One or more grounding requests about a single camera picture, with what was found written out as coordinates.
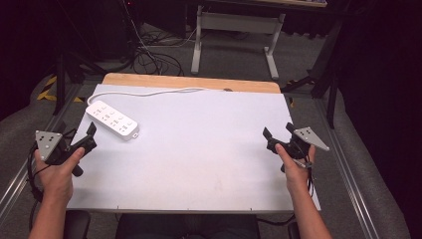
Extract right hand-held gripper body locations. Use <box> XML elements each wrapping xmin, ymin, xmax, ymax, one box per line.
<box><xmin>266</xmin><ymin>125</ymin><xmax>330</xmax><ymax>167</ymax></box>

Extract white floor cable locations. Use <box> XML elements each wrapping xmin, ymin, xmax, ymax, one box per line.
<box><xmin>121</xmin><ymin>0</ymin><xmax>198</xmax><ymax>76</ymax></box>

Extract black metal stand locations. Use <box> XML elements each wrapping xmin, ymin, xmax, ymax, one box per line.
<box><xmin>54</xmin><ymin>31</ymin><xmax>108</xmax><ymax>117</ymax></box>
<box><xmin>281</xmin><ymin>18</ymin><xmax>344</xmax><ymax>129</ymax></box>

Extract white table mat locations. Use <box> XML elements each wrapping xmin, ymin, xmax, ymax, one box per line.
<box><xmin>67</xmin><ymin>83</ymin><xmax>321</xmax><ymax>214</ymax></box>

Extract white metal desk frame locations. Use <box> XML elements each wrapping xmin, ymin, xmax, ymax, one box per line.
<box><xmin>190</xmin><ymin>4</ymin><xmax>287</xmax><ymax>81</ymax></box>

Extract person's left hand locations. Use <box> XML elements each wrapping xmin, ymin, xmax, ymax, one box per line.
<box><xmin>33</xmin><ymin>146</ymin><xmax>86</xmax><ymax>204</ymax></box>

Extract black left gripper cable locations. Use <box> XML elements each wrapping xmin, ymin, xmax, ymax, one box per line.
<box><xmin>25</xmin><ymin>143</ymin><xmax>46</xmax><ymax>232</ymax></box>

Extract black cable under table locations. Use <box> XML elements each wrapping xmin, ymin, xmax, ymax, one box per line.
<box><xmin>255</xmin><ymin>213</ymin><xmax>297</xmax><ymax>227</ymax></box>

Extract black floor cables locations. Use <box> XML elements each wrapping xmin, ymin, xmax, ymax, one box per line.
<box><xmin>131</xmin><ymin>28</ymin><xmax>186</xmax><ymax>78</ymax></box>

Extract aluminium rail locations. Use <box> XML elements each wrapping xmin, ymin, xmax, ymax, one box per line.
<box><xmin>0</xmin><ymin>83</ymin><xmax>83</xmax><ymax>218</ymax></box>
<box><xmin>314</xmin><ymin>98</ymin><xmax>381</xmax><ymax>239</ymax></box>

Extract yellow black hazard tape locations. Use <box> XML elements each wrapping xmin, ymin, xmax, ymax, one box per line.
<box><xmin>36</xmin><ymin>75</ymin><xmax>85</xmax><ymax>104</ymax></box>

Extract white power strip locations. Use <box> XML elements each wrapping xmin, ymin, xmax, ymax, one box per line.
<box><xmin>85</xmin><ymin>100</ymin><xmax>140</xmax><ymax>142</ymax></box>

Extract person's right hand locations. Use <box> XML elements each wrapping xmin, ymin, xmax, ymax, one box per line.
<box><xmin>274</xmin><ymin>142</ymin><xmax>317</xmax><ymax>197</ymax></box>

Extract white power strip cable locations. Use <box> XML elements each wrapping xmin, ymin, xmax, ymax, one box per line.
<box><xmin>86</xmin><ymin>87</ymin><xmax>231</xmax><ymax>105</ymax></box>

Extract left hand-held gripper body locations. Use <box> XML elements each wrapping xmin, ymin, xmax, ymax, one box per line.
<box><xmin>35</xmin><ymin>129</ymin><xmax>98</xmax><ymax>177</ymax></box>

